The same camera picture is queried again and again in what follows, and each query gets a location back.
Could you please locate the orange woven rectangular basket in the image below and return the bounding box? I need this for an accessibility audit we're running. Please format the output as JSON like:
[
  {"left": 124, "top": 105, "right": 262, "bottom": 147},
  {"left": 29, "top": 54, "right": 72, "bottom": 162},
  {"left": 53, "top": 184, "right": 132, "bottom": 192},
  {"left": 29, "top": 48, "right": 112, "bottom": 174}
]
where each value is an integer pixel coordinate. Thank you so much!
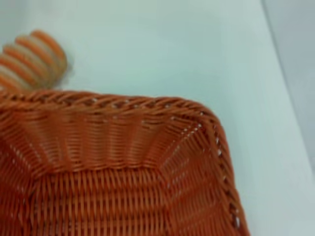
[{"left": 0, "top": 90, "right": 251, "bottom": 236}]

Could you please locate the orange white striped bread roll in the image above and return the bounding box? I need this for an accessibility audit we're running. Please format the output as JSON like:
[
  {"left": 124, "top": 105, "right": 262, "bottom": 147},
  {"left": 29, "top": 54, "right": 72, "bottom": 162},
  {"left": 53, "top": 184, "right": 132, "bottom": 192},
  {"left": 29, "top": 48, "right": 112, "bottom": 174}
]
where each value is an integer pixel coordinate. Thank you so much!
[{"left": 0, "top": 29, "right": 68, "bottom": 95}]

